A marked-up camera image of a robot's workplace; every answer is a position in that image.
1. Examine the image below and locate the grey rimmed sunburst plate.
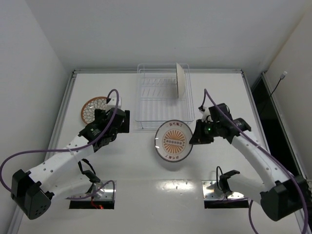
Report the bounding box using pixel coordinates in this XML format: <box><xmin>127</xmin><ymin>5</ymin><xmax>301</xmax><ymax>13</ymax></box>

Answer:
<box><xmin>154</xmin><ymin>119</ymin><xmax>193</xmax><ymax>163</ymax></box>

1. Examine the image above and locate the brown floral plate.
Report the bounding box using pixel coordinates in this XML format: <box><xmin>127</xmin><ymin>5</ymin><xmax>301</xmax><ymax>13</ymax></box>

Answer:
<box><xmin>80</xmin><ymin>97</ymin><xmax>107</xmax><ymax>124</ymax></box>
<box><xmin>176</xmin><ymin>63</ymin><xmax>186</xmax><ymax>99</ymax></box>

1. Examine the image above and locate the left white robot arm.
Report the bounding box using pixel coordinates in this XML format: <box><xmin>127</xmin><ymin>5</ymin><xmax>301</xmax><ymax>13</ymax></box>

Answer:
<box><xmin>11</xmin><ymin>108</ymin><xmax>130</xmax><ymax>220</ymax></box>

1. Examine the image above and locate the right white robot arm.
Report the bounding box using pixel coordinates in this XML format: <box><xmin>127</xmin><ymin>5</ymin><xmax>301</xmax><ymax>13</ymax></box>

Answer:
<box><xmin>189</xmin><ymin>103</ymin><xmax>311</xmax><ymax>221</ymax></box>

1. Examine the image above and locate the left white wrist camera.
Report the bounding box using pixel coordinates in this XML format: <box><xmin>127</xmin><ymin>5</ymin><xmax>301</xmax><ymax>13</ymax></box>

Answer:
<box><xmin>105</xmin><ymin>97</ymin><xmax>122</xmax><ymax>111</ymax></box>

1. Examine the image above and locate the white wire dish rack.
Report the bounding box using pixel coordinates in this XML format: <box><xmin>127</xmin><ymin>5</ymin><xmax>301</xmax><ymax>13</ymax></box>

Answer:
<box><xmin>134</xmin><ymin>63</ymin><xmax>195</xmax><ymax>131</ymax></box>

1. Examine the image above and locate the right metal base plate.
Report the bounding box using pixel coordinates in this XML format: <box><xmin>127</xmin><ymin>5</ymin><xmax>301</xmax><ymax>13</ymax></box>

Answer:
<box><xmin>202</xmin><ymin>180</ymin><xmax>247</xmax><ymax>202</ymax></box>

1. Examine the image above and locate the metal base plate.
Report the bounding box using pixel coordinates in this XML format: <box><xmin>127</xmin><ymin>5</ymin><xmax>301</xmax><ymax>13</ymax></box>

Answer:
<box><xmin>67</xmin><ymin>180</ymin><xmax>116</xmax><ymax>202</ymax></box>
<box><xmin>202</xmin><ymin>180</ymin><xmax>247</xmax><ymax>202</ymax></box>

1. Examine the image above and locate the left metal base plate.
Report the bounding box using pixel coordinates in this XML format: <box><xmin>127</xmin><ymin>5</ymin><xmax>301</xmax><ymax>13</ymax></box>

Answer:
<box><xmin>67</xmin><ymin>180</ymin><xmax>116</xmax><ymax>202</ymax></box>

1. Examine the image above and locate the black wall cable white plug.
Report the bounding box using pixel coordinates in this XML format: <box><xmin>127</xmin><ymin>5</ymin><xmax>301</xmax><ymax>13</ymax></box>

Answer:
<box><xmin>269</xmin><ymin>71</ymin><xmax>288</xmax><ymax>98</ymax></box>

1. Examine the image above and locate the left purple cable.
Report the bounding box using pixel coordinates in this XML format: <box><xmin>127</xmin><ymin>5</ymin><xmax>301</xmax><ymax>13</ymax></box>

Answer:
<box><xmin>0</xmin><ymin>89</ymin><xmax>121</xmax><ymax>199</ymax></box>

